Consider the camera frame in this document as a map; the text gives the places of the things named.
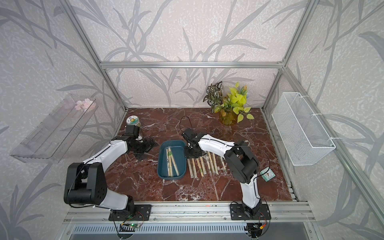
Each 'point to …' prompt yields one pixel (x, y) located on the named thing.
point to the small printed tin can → (133, 120)
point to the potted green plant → (230, 105)
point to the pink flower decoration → (87, 105)
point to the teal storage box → (178, 149)
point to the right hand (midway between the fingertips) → (187, 155)
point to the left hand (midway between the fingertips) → (154, 148)
